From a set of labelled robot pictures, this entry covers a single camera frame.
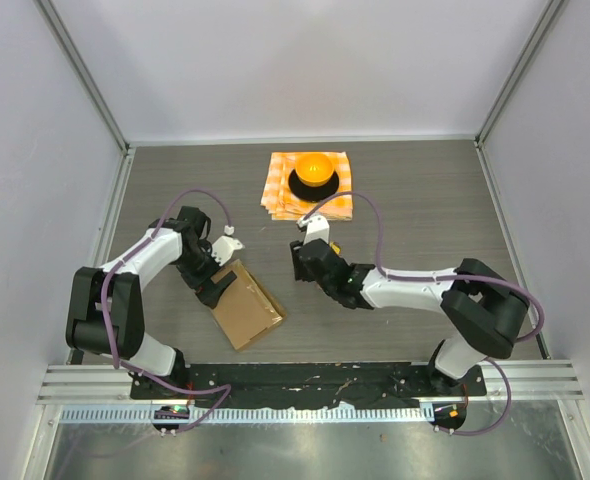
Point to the aluminium frame rail front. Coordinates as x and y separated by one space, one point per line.
528 379

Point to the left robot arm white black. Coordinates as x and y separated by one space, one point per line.
106 313

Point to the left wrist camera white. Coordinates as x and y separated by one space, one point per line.
224 248

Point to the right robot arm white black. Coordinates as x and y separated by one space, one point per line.
487 314

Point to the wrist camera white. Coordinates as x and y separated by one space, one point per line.
224 248
314 227

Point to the yellow utility knife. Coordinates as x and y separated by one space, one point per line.
336 248

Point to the orange bowl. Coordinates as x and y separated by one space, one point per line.
314 169

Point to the orange checkered cloth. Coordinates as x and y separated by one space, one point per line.
282 203

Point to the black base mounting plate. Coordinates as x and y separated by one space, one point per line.
312 386

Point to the white slotted cable duct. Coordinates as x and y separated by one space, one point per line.
176 414

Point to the black round plate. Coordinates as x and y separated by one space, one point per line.
312 194

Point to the brown cardboard express box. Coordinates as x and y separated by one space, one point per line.
247 310

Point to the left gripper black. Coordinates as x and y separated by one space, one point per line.
210 295

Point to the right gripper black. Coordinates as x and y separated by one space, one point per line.
302 272

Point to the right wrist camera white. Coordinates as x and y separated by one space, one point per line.
314 227

